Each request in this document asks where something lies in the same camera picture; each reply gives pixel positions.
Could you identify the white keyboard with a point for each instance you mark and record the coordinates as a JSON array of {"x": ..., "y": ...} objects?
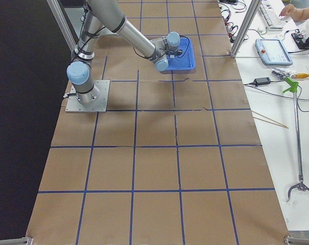
[{"x": 272, "y": 21}]

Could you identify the teach pendant tablet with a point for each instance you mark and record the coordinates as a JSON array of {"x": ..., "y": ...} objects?
[{"x": 273, "y": 52}]

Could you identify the black power brick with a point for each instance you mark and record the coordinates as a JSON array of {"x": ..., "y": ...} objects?
[{"x": 262, "y": 81}]

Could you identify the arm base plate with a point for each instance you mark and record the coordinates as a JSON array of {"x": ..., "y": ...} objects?
[{"x": 94, "y": 101}]

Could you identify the green handled reacher grabber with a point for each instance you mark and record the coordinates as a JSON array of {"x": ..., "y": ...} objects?
[{"x": 293, "y": 85}]

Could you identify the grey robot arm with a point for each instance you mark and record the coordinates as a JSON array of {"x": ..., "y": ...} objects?
[{"x": 108, "y": 15}]

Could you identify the aluminium frame post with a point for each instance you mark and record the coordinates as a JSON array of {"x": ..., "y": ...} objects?
[{"x": 249, "y": 16}]

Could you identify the blue plastic tray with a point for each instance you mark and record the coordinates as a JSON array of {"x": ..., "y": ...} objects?
[{"x": 185, "y": 61}]

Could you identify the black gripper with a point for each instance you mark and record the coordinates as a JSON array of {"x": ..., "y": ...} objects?
[{"x": 173, "y": 56}]

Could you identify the wooden chopsticks pair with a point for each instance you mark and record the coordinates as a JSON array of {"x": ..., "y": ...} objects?
[{"x": 268, "y": 120}]

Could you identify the person hand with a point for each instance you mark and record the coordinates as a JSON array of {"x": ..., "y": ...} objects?
[{"x": 289, "y": 10}]

